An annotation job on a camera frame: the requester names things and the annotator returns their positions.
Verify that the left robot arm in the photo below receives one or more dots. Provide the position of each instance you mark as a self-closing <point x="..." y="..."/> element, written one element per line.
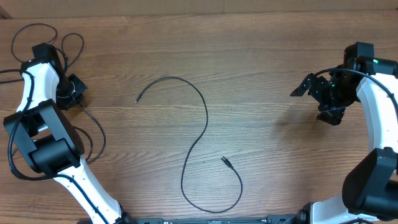
<point x="49" y="143"/>

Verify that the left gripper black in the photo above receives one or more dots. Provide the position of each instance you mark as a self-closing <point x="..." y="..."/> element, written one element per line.
<point x="80" y="86"/>

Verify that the cardboard wall panel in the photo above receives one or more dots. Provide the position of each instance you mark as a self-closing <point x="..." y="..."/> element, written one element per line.
<point x="29" y="9"/>

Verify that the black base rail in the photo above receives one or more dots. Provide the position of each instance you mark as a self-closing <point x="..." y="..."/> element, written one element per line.
<point x="270" y="219"/>

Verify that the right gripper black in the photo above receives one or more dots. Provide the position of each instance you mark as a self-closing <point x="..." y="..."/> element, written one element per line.
<point x="336" y="113"/>

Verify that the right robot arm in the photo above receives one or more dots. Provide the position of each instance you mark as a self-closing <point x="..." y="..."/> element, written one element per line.
<point x="369" y="194"/>

